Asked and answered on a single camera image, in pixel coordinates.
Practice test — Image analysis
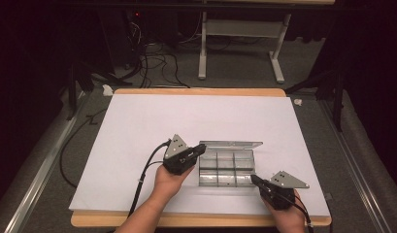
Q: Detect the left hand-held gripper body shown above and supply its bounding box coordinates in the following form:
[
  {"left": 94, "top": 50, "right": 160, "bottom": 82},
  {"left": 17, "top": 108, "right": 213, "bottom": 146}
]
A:
[{"left": 162, "top": 134, "right": 198, "bottom": 176}]

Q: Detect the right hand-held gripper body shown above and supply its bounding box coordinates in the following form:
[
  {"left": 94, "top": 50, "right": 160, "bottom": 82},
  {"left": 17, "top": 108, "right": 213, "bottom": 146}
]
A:
[{"left": 260, "top": 170, "right": 311, "bottom": 211}]

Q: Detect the clear plastic compartment box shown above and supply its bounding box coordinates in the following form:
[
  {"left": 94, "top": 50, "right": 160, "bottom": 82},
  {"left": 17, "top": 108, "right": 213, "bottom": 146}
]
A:
[{"left": 198, "top": 140, "right": 264, "bottom": 188}]

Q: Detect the person's left hand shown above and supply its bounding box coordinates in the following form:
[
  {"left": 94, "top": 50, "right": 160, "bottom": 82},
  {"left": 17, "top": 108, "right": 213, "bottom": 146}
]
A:
[{"left": 151, "top": 165, "right": 195, "bottom": 203}]

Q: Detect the person's right hand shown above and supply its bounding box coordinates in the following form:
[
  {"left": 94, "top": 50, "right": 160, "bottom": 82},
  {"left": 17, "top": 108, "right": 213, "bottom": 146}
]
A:
[{"left": 262, "top": 193, "right": 307, "bottom": 229}]

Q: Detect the white table sheet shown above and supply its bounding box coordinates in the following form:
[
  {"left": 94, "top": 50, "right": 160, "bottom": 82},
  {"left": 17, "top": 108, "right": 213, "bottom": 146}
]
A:
[{"left": 68, "top": 93, "right": 331, "bottom": 217}]

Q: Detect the black stand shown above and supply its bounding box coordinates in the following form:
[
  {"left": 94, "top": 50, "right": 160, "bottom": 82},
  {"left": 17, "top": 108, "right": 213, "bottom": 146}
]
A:
[
  {"left": 65, "top": 61, "right": 134, "bottom": 121},
  {"left": 284, "top": 67, "right": 346, "bottom": 132}
]

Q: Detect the black computer tower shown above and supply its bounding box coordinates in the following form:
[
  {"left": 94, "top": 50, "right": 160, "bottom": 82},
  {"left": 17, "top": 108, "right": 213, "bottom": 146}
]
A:
[{"left": 100, "top": 8, "right": 144, "bottom": 71}]

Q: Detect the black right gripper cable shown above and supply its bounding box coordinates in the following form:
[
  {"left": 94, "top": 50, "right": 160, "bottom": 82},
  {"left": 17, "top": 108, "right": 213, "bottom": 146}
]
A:
[{"left": 282, "top": 190, "right": 314, "bottom": 233}]

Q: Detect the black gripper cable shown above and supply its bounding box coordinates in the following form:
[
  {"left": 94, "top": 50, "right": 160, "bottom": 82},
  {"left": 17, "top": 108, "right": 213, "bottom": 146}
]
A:
[
  {"left": 282, "top": 190, "right": 314, "bottom": 233},
  {"left": 127, "top": 139, "right": 172, "bottom": 217}
]

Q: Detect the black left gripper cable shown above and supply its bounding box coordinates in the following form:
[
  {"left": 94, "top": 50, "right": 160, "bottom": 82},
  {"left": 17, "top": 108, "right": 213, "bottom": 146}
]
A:
[{"left": 127, "top": 139, "right": 172, "bottom": 217}]

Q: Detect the metal floor rail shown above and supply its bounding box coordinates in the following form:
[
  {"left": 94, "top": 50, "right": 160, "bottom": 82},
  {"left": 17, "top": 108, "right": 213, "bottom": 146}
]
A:
[
  {"left": 5, "top": 93, "right": 90, "bottom": 233},
  {"left": 318, "top": 98, "right": 394, "bottom": 233}
]

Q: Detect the tangle of black cables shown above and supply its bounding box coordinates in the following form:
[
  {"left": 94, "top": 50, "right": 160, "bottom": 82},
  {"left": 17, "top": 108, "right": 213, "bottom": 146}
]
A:
[{"left": 124, "top": 22, "right": 190, "bottom": 89}]

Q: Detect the white desk frame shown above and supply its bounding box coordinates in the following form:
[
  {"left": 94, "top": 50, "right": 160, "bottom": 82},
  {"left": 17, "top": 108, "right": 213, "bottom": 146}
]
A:
[{"left": 198, "top": 11, "right": 292, "bottom": 84}]

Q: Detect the black floor cable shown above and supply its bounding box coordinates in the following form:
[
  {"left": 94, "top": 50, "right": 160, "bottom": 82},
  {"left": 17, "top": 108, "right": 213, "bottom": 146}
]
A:
[{"left": 58, "top": 108, "right": 108, "bottom": 189}]

